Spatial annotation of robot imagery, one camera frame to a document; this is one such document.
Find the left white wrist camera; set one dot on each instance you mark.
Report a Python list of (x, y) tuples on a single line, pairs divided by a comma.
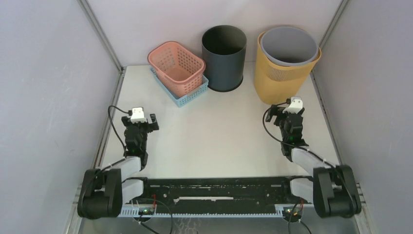
[(138, 115)]

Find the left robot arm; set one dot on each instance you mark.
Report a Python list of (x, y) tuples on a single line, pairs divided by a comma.
[(105, 190)]

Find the white slotted cable duct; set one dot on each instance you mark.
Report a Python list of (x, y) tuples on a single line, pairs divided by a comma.
[(274, 211)]

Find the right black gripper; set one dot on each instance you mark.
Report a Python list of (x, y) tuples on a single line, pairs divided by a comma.
[(276, 111)]

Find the dark blue cylindrical bin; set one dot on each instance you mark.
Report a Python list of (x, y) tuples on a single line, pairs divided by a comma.
[(223, 51)]

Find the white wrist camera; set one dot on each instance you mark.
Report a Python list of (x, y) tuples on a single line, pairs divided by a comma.
[(295, 106), (138, 115)]

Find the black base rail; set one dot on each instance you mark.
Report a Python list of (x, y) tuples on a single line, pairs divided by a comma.
[(218, 194)]

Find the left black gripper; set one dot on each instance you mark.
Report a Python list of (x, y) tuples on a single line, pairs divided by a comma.
[(151, 127)]

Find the grey inner bin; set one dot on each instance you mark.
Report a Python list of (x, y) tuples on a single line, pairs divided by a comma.
[(289, 46)]

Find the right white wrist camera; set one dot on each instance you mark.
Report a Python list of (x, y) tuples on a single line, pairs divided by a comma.
[(295, 106)]

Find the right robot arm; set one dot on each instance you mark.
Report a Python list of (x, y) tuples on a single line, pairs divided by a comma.
[(333, 189)]

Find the pink plastic basket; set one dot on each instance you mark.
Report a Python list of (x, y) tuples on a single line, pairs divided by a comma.
[(177, 68)]

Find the yellow perforated bin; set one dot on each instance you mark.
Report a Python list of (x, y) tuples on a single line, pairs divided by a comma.
[(274, 83)]

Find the blue plastic basket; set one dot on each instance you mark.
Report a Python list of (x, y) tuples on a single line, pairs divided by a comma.
[(181, 101)]

